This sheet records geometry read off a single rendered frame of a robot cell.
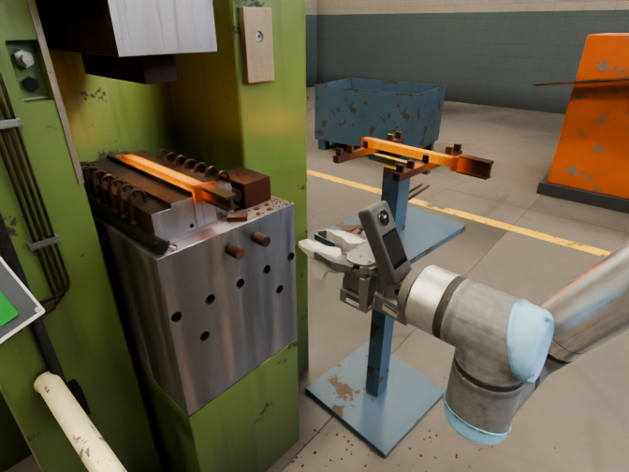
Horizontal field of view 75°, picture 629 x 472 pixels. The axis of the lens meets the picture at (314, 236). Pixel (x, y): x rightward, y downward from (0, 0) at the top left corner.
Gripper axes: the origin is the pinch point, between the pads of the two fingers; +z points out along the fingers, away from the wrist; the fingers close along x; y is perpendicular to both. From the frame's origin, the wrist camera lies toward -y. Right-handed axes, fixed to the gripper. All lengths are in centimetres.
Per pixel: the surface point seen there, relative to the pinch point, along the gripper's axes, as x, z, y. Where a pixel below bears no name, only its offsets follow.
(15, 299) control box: -39.3, 18.6, 1.0
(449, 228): 71, 6, 26
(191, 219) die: -3.7, 33.0, 6.1
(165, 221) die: -9.7, 33.0, 4.5
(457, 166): 55, 0, 1
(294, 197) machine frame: 42, 47, 18
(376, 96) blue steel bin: 319, 203, 34
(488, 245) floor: 210, 33, 100
